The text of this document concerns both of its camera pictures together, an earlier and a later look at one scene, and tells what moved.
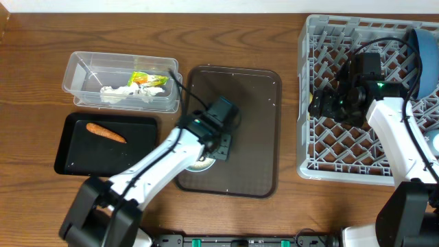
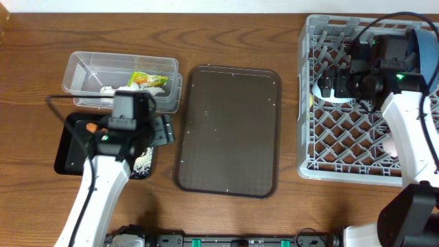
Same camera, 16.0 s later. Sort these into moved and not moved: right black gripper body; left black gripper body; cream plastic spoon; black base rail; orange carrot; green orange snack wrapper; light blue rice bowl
Moved: left black gripper body; light blue rice bowl; right black gripper body
Not moved: cream plastic spoon; green orange snack wrapper; orange carrot; black base rail
